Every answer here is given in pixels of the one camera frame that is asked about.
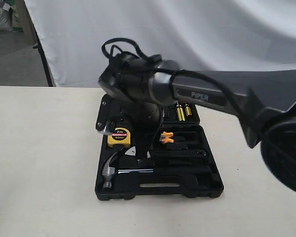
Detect adjustable wrench black handle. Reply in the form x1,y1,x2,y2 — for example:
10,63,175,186
139,150,208,159

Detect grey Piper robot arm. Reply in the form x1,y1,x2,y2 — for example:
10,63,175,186
98,52,296,192

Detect yellow tape measure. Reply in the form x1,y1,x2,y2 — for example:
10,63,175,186
107,127,131,148

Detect black plastic tool case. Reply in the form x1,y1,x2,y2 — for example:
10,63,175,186
95,99,224,201

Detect black backdrop stand pole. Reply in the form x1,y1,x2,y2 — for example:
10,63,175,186
28,12,55,87

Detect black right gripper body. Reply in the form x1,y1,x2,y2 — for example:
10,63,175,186
128,102,163,160

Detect small yellow black screwdriver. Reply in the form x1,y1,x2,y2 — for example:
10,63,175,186
184,102,192,118

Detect cardboard box in background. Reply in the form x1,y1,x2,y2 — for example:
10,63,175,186
10,0,23,32

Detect claw hammer black grip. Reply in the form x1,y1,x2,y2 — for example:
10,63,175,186
102,151,213,190

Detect white backdrop cloth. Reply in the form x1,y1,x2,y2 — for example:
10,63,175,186
26,0,296,87

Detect orange handled pliers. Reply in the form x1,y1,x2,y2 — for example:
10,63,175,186
159,131,174,144

